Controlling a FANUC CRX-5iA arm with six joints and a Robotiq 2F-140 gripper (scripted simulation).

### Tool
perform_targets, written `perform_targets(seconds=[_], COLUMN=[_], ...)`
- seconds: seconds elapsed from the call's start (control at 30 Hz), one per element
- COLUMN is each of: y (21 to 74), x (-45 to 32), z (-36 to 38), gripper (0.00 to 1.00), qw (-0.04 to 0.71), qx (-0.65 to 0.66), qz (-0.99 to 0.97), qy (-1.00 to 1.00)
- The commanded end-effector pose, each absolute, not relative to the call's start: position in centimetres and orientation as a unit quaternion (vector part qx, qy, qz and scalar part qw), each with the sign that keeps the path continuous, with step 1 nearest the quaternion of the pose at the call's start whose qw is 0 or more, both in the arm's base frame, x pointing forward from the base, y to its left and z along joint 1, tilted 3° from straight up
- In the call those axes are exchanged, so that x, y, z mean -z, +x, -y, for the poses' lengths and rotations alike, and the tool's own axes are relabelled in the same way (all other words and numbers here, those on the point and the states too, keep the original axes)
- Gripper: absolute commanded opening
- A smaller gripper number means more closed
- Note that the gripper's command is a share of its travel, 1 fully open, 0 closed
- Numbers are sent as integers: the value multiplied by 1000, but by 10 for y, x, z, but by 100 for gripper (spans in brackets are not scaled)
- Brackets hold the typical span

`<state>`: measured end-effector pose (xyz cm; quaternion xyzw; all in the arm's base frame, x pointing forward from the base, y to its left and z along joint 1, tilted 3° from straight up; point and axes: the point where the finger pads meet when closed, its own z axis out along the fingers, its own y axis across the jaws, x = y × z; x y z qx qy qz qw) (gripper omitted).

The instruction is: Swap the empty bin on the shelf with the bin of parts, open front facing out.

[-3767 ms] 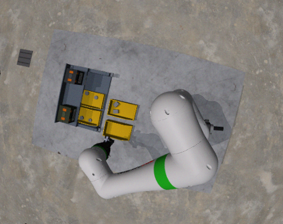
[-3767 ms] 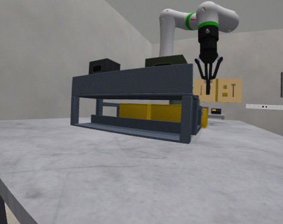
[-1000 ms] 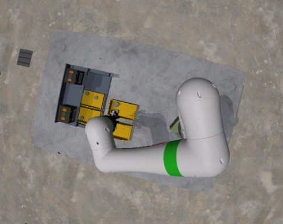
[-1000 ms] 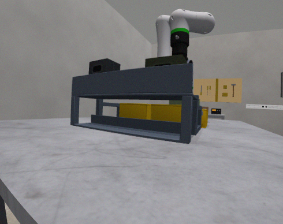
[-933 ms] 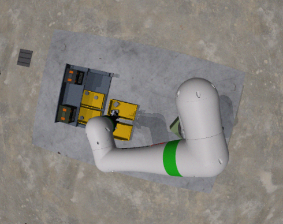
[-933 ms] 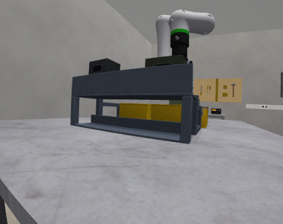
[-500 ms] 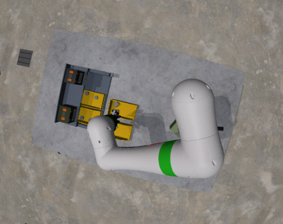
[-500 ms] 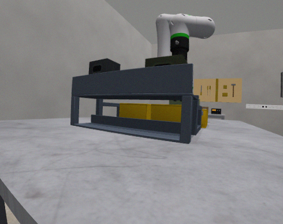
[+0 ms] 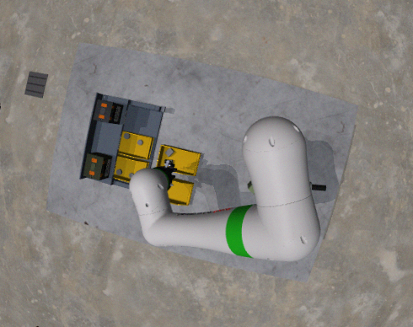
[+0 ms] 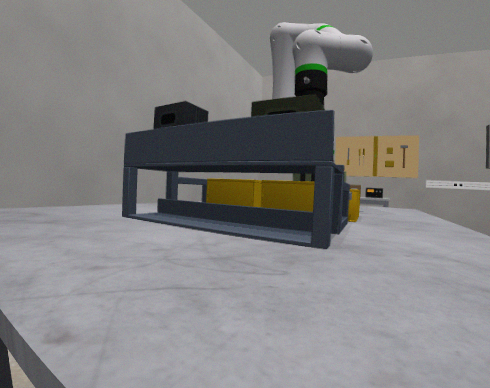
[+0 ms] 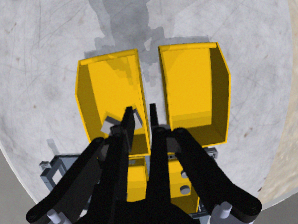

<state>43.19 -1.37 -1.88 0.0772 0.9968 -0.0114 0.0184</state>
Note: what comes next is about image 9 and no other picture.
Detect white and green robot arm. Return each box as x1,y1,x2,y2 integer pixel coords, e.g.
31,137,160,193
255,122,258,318
129,116,326,261

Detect dark blue-grey metal shelf rack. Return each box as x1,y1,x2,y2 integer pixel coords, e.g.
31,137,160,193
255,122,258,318
79,93,165,189

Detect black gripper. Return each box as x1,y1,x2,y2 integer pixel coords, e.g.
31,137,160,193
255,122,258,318
163,159,177,181

